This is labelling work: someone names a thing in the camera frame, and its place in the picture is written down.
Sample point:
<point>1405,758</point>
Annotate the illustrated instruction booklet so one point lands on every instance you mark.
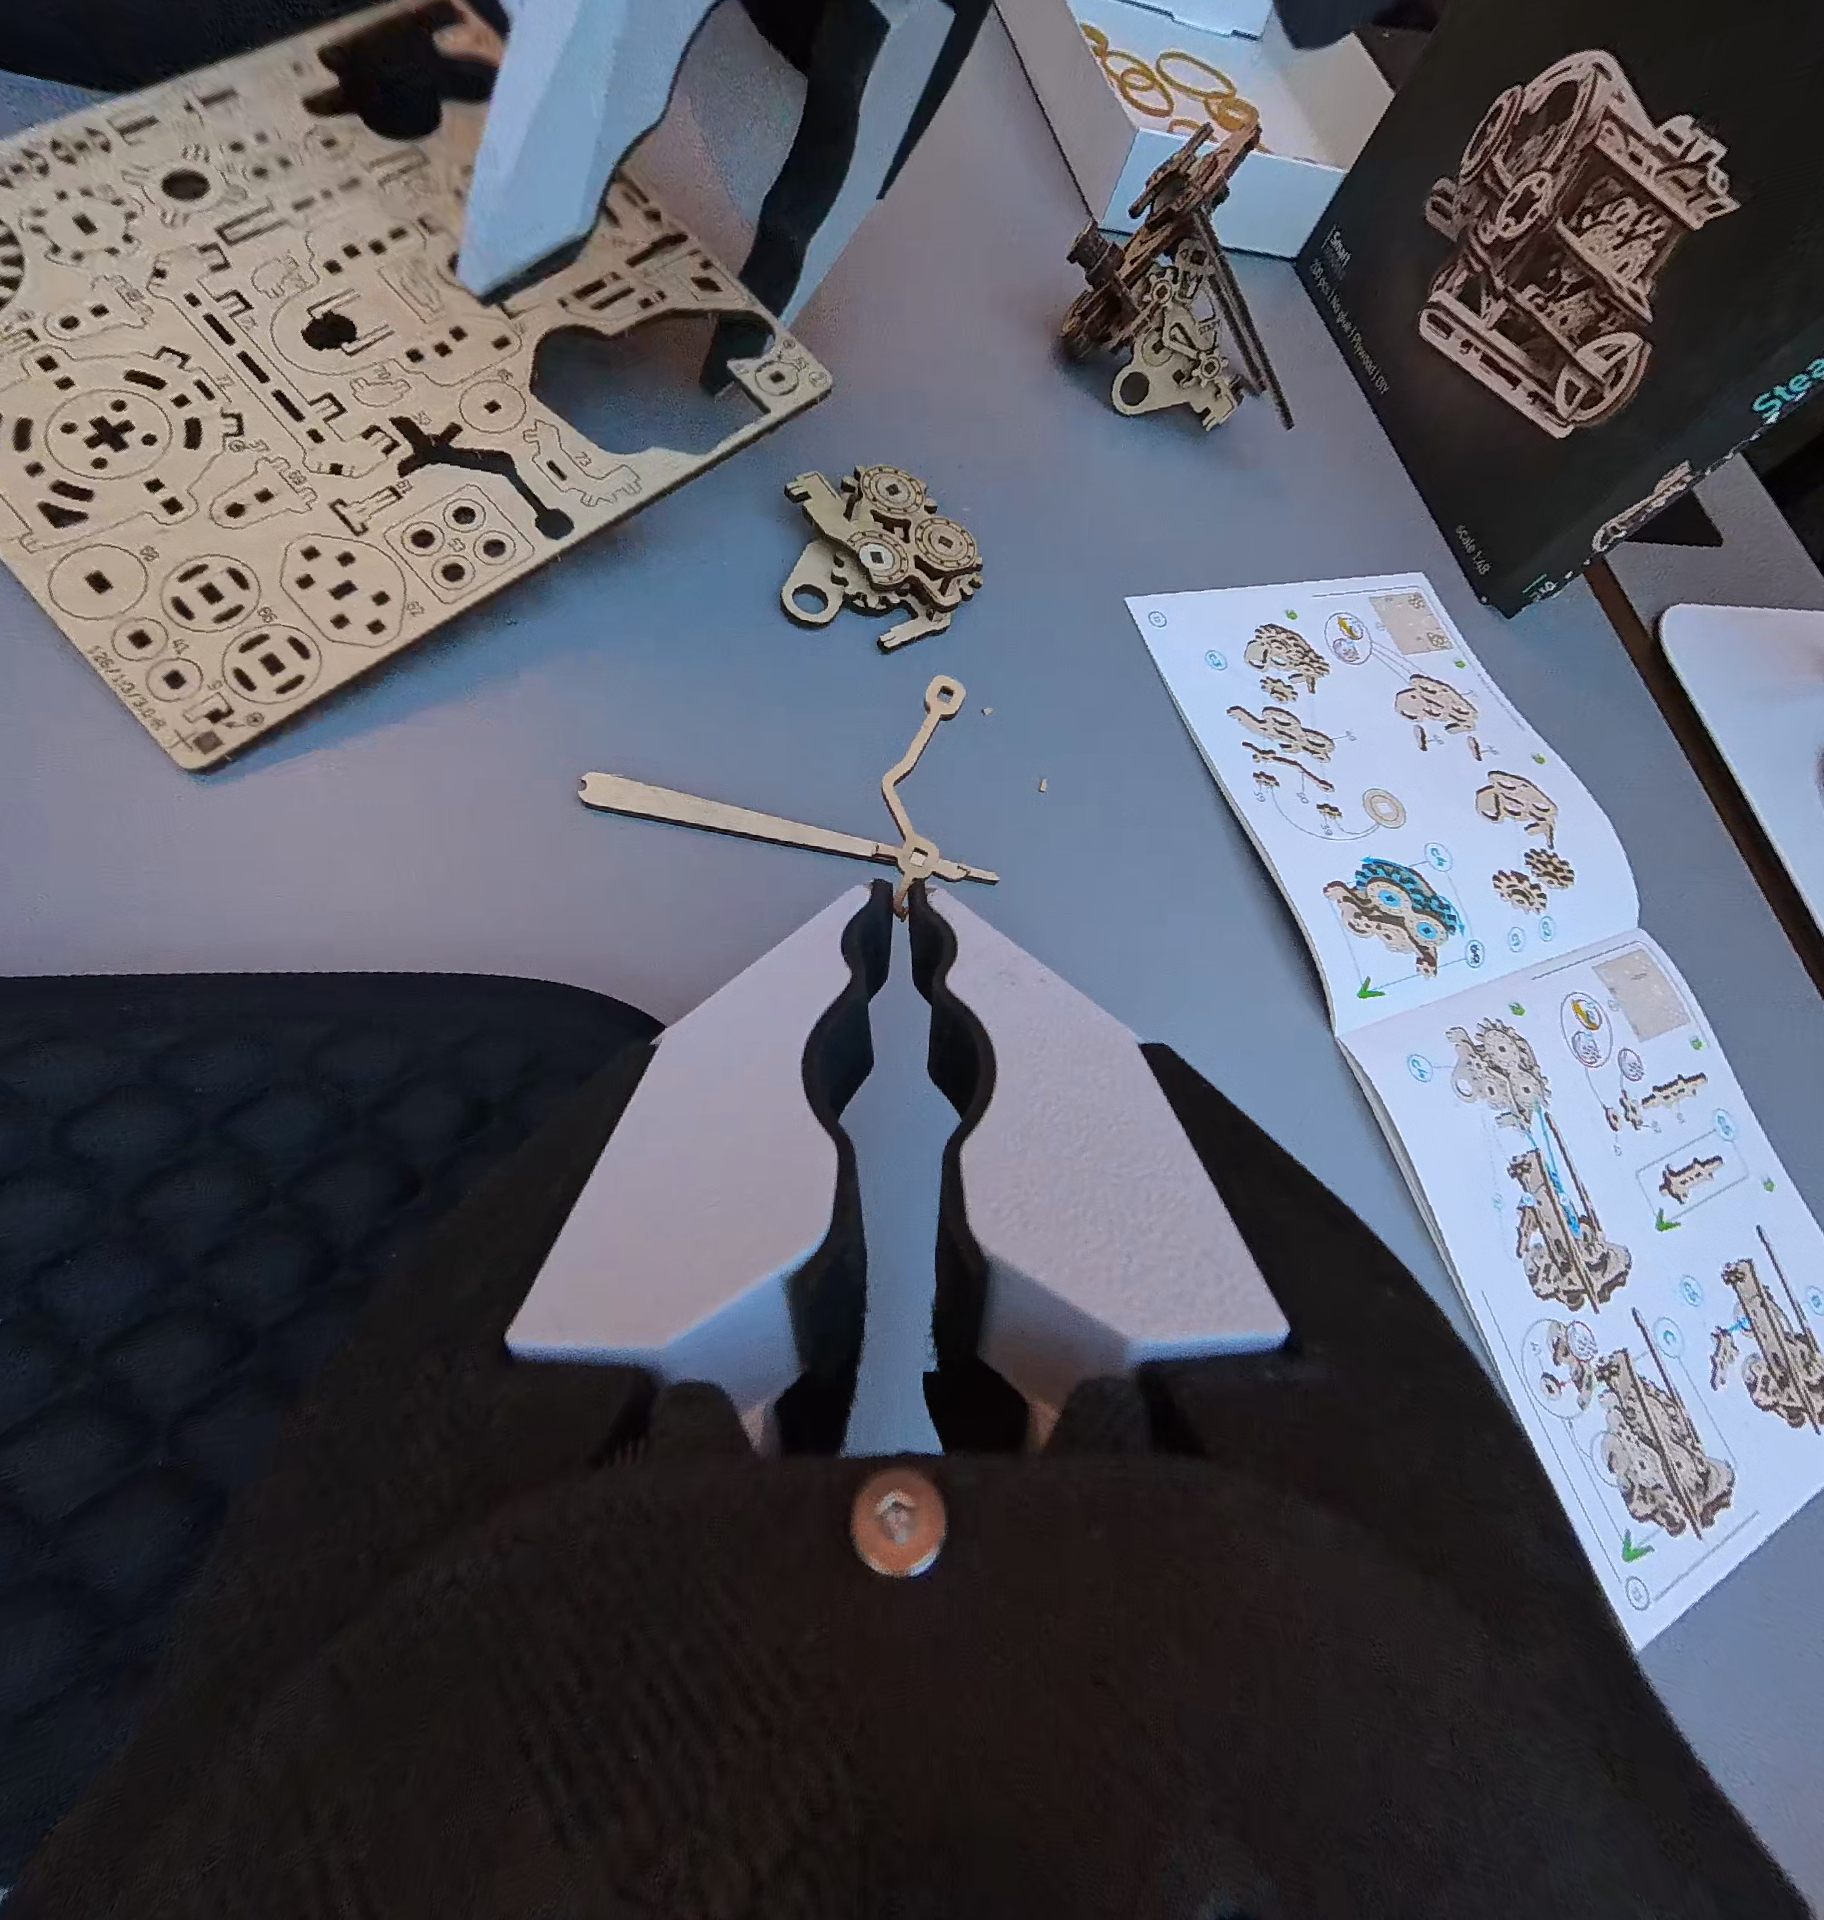
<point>1451,897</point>

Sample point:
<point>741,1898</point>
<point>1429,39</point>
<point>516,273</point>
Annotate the white cardboard box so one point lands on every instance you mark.
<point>1228,184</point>

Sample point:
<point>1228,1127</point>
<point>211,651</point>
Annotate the black mesh wrist cushion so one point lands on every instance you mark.
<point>178,1203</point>

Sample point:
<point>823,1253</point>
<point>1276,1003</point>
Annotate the grey desk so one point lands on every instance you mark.
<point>555,897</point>

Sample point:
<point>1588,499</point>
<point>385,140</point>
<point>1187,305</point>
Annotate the pile of yellow rubber bands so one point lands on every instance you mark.
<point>1177,84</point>

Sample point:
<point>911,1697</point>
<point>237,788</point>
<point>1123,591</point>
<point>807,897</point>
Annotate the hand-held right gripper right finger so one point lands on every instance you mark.
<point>1123,1203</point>

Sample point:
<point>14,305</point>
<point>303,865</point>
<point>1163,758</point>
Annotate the black printed product box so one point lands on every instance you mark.
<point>1676,377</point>

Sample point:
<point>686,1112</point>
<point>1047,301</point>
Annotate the laser-cut wooden parts sheet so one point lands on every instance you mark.
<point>247,448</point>

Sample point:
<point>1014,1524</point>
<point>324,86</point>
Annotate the tall wooden mechanism assembly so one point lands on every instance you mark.
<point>1172,301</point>

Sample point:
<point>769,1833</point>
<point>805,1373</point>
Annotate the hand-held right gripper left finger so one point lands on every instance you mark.
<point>675,1203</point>

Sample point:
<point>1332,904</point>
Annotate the wooden gear cluster assembly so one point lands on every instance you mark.
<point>886,547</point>

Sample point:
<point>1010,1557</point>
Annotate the long pointed wooden stick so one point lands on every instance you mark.
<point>658,800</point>

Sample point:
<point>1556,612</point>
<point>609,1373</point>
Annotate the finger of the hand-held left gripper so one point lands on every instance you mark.
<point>837,148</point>
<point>580,140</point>

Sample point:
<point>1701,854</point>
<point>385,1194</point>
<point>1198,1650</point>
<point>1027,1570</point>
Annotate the small wooden crank lever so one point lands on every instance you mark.
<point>912,746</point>

